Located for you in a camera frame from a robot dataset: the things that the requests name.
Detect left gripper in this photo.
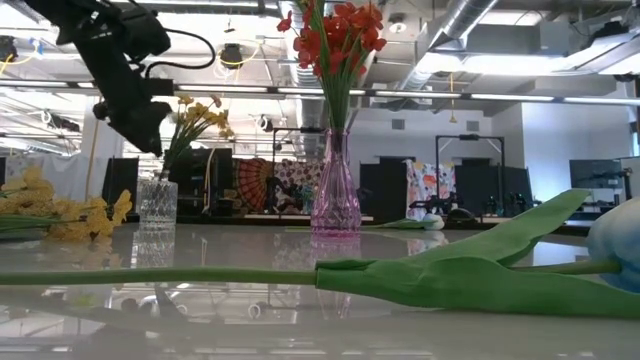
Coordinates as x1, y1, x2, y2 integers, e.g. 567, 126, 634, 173
74, 29, 174, 157

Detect yellow artificial flower bunch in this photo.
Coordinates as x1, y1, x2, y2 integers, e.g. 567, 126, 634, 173
160, 93, 236, 176
0, 165, 134, 242

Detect clear cut-glass vase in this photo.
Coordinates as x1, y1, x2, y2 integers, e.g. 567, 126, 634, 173
138, 169, 180, 227

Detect pink glass vase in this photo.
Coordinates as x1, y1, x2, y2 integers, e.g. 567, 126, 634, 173
309, 128, 363, 236

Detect red artificial flower bunch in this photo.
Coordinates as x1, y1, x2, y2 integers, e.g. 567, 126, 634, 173
276, 0, 389, 134

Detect black upright panel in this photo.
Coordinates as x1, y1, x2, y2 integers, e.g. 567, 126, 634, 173
102, 157, 140, 211

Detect white curtain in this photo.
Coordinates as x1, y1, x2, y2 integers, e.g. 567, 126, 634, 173
0, 152, 124, 201

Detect black cabinet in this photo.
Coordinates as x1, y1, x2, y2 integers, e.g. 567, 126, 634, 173
359, 156, 417, 225
164, 147, 234, 217

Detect long ceiling light bar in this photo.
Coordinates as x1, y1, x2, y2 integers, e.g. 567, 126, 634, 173
0, 78, 640, 107

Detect orange mandala cloth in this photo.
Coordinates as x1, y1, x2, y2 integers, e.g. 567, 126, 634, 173
232, 158, 275, 214

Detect dotted floral cloth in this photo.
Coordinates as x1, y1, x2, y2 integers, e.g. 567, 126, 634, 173
272, 159, 324, 214

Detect round ceiling sensor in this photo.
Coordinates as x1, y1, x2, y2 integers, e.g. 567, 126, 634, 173
387, 13, 408, 35

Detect white floral cloth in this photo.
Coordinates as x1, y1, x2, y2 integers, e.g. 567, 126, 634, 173
405, 159, 457, 220

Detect black computer monitor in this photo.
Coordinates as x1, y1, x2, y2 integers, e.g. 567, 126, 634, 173
569, 158, 625, 190

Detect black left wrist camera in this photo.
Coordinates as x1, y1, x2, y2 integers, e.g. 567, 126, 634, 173
118, 5, 172, 57

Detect thin yellow hanging cable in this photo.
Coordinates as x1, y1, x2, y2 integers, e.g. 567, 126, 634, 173
202, 144, 225, 214

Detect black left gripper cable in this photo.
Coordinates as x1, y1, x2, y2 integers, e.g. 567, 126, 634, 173
143, 28, 218, 72

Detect black ceiling dome camera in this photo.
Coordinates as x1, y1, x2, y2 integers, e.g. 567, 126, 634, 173
218, 42, 245, 70

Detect black aluminium table frame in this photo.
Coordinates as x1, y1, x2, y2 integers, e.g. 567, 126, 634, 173
0, 212, 640, 239

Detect silver ventilation duct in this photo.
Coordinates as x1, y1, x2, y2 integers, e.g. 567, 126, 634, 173
399, 0, 501, 94
279, 0, 329, 161

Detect black metal stand frame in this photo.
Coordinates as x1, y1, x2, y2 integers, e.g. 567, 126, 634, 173
434, 134, 506, 221

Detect yellow hanging cord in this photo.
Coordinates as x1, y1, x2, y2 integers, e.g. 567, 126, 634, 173
446, 71, 459, 125

